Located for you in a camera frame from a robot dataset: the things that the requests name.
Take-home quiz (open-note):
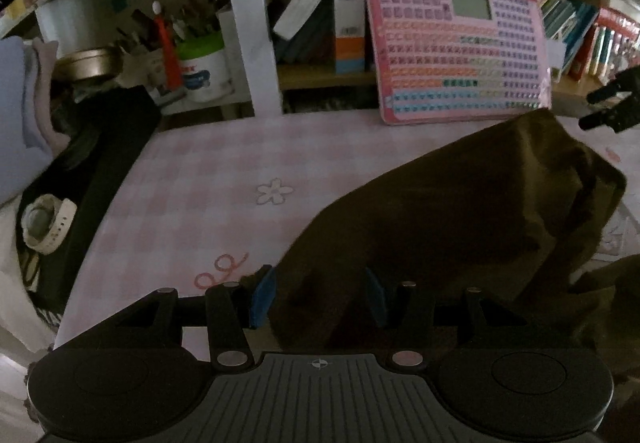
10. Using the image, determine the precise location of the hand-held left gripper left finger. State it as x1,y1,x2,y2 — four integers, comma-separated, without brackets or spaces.
107,265,278,371

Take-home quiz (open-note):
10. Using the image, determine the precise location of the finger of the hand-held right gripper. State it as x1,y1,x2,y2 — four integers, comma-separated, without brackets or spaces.
586,70,640,106
578,108,623,131

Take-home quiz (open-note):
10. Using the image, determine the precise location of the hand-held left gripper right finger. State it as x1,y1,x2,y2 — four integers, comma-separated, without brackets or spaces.
364,267,531,369

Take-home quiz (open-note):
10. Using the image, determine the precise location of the olive brown garment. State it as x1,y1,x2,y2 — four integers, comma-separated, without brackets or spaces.
270,112,640,389

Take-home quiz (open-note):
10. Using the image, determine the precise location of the small white box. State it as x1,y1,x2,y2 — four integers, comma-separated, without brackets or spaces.
542,38,568,84

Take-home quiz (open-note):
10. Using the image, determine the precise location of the row of red books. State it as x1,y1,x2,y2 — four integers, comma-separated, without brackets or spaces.
565,7,640,84

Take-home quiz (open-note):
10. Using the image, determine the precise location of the stack of slanted books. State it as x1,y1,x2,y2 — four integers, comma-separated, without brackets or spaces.
537,0,598,84

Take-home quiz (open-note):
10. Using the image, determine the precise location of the pink checked cartoon desk mat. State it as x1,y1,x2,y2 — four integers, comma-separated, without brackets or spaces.
52,110,640,354

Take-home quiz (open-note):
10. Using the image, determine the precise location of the pink keyboard learning pad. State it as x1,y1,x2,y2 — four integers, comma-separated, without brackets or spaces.
363,0,553,126

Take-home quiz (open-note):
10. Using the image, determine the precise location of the white wristwatch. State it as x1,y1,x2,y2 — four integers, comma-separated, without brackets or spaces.
20,194,78,255

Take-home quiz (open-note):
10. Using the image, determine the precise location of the white tub with green lid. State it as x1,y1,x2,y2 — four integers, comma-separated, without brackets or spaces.
177,34,235,104

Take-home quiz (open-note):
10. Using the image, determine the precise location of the red tassel ornament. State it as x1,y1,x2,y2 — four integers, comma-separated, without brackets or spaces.
151,0,183,91

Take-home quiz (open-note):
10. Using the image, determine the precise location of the orange and white box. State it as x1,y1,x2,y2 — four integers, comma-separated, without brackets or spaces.
333,0,368,74

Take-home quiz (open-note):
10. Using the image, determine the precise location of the bunch of pens and brushes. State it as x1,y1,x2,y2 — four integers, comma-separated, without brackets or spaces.
115,0,231,48

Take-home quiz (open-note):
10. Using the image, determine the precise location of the gold round tin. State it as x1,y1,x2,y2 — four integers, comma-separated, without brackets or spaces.
52,48,123,84

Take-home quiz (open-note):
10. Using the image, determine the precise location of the pale pink folded garment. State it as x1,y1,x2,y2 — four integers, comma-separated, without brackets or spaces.
32,40,71,158

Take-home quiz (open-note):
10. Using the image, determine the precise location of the lavender folded garment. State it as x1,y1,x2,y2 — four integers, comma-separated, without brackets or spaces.
0,37,53,204

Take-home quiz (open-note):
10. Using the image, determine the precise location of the white plastic container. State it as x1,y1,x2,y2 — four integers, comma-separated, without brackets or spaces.
36,0,126,58

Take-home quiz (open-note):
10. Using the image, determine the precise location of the white shelf post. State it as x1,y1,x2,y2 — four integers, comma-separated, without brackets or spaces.
218,0,283,118

